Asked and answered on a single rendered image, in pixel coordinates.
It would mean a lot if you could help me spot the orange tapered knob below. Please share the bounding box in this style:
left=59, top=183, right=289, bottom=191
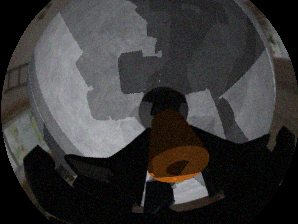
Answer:
left=146, top=109, right=210, bottom=183

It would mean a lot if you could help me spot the black round pedestal with short shaft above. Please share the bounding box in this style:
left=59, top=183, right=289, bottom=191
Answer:
left=138, top=87, right=189, bottom=128

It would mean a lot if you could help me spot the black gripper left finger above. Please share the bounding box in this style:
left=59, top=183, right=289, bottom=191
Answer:
left=64, top=127, right=150, bottom=206

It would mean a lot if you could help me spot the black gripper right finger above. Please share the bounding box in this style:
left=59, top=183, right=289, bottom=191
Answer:
left=190, top=125, right=271, bottom=198

